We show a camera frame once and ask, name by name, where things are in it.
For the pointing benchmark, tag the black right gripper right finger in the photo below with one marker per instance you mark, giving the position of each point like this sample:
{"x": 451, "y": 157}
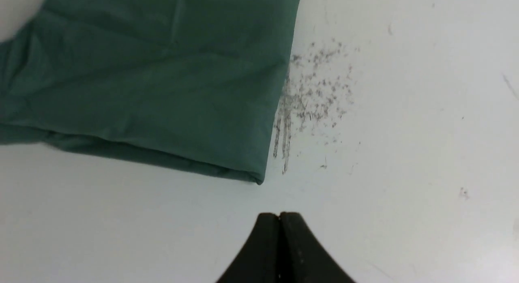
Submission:
{"x": 302, "y": 259}

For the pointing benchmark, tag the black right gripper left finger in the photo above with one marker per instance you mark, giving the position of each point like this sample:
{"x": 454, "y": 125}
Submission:
{"x": 256, "y": 262}

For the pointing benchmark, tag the green long sleeve shirt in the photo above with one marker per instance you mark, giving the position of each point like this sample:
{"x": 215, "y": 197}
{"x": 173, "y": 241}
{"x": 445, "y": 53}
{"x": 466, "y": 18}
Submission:
{"x": 192, "y": 85}

